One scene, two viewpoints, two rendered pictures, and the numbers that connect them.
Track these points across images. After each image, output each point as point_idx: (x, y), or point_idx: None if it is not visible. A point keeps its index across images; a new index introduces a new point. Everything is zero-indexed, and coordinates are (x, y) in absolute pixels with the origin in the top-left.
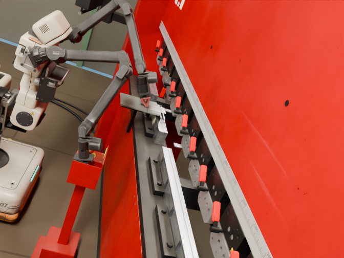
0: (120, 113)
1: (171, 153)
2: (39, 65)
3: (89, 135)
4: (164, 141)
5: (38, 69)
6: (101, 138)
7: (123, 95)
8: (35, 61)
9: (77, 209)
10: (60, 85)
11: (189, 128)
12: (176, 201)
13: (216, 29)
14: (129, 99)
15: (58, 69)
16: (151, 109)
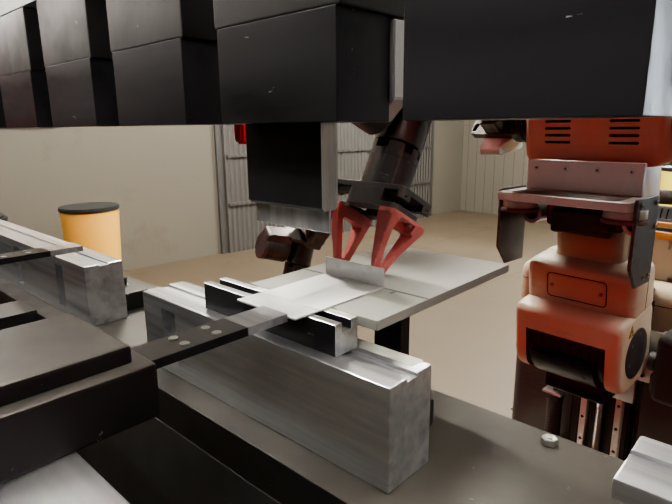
0: None
1: (74, 260)
2: (499, 141)
3: (306, 243)
4: (148, 338)
5: (482, 145)
6: (270, 232)
7: (473, 262)
8: (478, 122)
9: None
10: (629, 278)
11: None
12: (11, 226)
13: None
14: (436, 264)
15: (601, 197)
16: (314, 278)
